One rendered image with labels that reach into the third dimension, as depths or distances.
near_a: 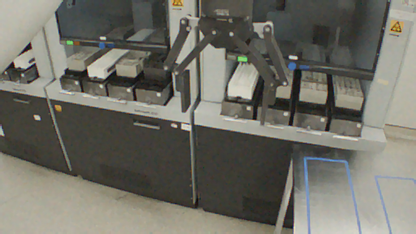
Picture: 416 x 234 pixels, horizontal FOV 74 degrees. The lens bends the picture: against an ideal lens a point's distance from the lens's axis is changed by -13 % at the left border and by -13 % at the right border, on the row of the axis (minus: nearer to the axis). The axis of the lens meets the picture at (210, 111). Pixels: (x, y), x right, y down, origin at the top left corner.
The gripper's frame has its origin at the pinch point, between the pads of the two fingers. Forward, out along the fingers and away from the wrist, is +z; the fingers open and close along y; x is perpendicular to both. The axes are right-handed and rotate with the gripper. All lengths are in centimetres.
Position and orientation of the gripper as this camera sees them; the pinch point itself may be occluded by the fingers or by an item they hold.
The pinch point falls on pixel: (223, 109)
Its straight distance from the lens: 53.5
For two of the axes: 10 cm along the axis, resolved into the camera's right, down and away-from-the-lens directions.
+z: 0.0, 8.4, 5.4
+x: 2.8, -5.2, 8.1
